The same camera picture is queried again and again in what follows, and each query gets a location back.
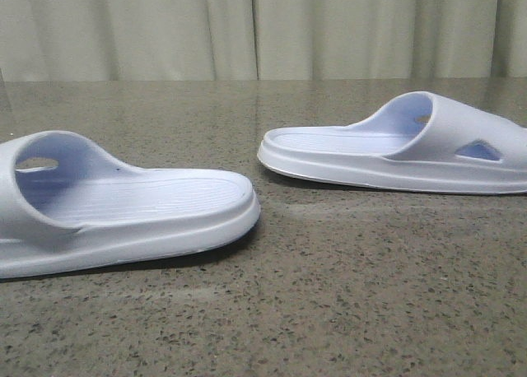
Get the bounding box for pale green curtain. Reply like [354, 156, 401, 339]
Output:
[1, 0, 526, 81]

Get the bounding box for light blue slipper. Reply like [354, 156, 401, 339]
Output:
[258, 91, 526, 194]
[1, 131, 260, 278]

